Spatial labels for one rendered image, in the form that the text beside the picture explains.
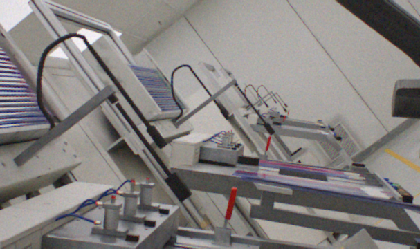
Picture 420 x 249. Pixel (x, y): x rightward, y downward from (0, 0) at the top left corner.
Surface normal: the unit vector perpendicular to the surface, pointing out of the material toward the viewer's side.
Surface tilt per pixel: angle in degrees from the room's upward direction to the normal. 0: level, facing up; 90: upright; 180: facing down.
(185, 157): 90
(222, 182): 90
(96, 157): 90
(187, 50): 90
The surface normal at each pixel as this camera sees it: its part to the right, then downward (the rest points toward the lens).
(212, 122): -0.14, 0.04
